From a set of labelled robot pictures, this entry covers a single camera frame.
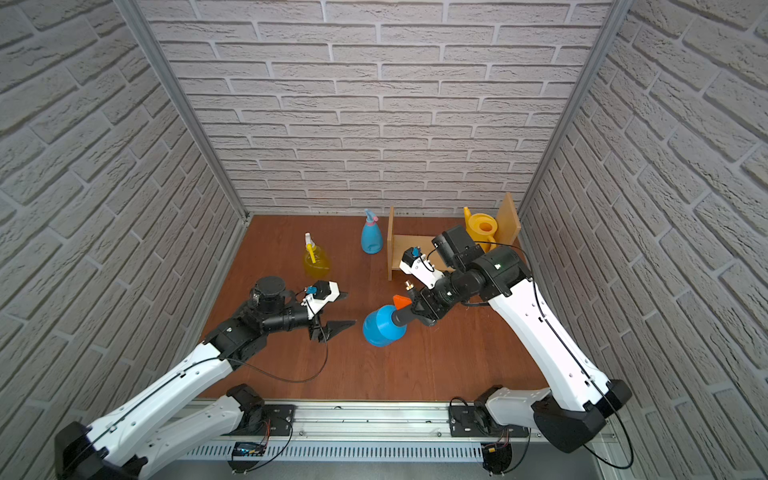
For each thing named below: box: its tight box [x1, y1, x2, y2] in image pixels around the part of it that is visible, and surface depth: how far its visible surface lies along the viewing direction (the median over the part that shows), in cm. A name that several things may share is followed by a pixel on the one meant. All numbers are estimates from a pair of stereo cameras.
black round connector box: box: [481, 442, 513, 475], surface depth 71 cm
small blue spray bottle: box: [361, 208, 383, 255], surface depth 106 cm
